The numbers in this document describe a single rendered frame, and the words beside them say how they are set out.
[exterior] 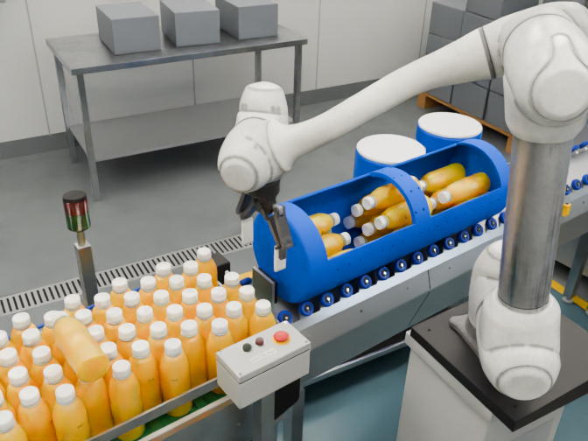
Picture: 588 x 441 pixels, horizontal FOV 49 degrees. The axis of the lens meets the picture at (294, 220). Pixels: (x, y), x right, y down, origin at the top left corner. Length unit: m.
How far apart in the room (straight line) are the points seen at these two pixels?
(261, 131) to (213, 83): 4.23
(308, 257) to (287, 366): 0.33
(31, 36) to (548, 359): 4.18
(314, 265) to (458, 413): 0.52
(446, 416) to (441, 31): 4.42
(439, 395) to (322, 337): 0.39
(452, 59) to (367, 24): 4.77
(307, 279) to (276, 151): 0.63
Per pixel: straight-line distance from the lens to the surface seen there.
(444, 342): 1.71
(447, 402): 1.76
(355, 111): 1.23
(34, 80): 5.02
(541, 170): 1.20
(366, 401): 2.96
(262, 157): 1.19
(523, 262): 1.31
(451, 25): 5.74
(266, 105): 1.33
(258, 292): 1.89
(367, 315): 2.03
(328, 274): 1.79
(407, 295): 2.13
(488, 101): 5.50
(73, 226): 1.88
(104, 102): 5.18
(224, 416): 1.71
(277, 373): 1.54
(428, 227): 2.02
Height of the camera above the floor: 2.13
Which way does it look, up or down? 31 degrees down
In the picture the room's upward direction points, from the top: 2 degrees clockwise
